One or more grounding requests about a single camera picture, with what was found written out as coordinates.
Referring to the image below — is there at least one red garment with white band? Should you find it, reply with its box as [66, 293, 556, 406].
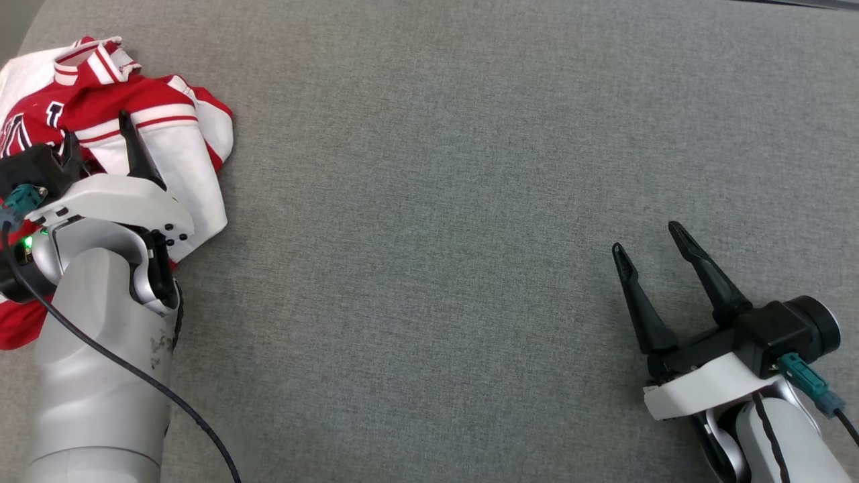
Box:
[0, 299, 49, 352]

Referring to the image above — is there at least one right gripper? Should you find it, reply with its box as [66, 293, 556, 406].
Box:
[611, 221, 794, 423]

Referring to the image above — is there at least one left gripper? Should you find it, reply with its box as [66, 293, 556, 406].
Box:
[26, 109, 196, 249]

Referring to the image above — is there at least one red jersey with black numerals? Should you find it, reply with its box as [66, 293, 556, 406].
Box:
[0, 36, 235, 264]

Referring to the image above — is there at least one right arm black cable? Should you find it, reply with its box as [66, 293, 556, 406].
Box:
[750, 354, 859, 483]

